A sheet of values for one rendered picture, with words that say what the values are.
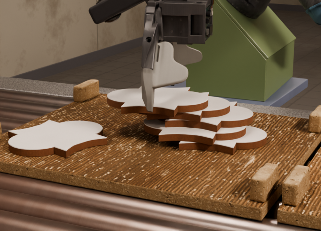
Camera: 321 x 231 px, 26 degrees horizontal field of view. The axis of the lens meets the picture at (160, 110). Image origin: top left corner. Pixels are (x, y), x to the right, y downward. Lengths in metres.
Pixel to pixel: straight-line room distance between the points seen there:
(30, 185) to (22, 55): 4.41
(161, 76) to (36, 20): 4.48
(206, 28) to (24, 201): 0.33
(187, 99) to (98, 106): 0.21
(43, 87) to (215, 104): 0.47
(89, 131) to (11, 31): 4.20
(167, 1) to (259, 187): 0.30
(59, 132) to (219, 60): 0.54
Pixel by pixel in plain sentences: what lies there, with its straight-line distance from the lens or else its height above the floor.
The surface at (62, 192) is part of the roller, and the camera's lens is 0.85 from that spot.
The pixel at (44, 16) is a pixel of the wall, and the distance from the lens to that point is 5.43.
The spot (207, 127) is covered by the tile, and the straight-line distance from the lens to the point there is 0.93.
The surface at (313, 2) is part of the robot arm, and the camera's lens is 1.36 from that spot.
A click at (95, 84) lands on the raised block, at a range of 1.18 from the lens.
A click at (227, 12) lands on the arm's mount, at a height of 1.04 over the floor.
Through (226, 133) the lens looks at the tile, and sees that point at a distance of 0.92.
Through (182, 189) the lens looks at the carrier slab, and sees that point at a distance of 0.79.
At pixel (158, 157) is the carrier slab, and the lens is 0.89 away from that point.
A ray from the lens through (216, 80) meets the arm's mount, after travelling 1.43.
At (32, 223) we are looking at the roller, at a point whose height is 0.92.
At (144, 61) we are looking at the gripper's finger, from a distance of 0.89.
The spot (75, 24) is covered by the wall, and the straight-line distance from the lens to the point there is 5.77.
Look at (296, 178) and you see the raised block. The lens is 0.76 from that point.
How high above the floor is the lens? 1.24
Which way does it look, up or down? 16 degrees down
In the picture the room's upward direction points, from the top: straight up
